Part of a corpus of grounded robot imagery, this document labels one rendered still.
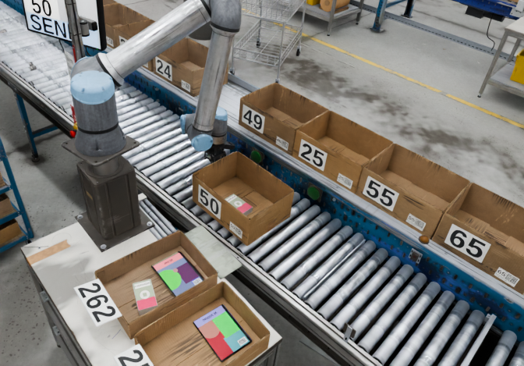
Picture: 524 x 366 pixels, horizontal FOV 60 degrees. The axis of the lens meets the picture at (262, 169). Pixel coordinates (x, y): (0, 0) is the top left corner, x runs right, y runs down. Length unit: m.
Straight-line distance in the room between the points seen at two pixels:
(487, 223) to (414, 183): 0.37
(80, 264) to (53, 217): 1.37
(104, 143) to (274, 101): 1.22
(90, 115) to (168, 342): 0.86
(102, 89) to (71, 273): 0.76
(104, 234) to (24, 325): 0.96
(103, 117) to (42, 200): 1.85
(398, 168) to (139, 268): 1.32
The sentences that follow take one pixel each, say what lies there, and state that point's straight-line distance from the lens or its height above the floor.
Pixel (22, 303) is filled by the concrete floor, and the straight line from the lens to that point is 2.97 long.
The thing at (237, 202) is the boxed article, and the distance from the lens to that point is 2.18.
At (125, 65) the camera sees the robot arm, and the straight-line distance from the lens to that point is 1.89.
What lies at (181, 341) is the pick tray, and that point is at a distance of 1.76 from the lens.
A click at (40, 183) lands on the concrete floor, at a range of 3.69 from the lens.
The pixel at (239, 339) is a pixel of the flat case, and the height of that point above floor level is 0.77.
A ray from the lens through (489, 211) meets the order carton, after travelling 2.28.
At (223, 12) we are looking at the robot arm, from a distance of 1.77.
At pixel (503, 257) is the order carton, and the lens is 2.01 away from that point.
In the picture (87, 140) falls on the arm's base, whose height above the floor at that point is 1.26.
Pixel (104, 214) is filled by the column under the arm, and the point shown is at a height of 0.91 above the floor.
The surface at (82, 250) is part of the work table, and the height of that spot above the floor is 0.75.
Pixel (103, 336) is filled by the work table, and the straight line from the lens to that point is 1.82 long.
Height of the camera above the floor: 2.28
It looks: 39 degrees down
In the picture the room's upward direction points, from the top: 6 degrees clockwise
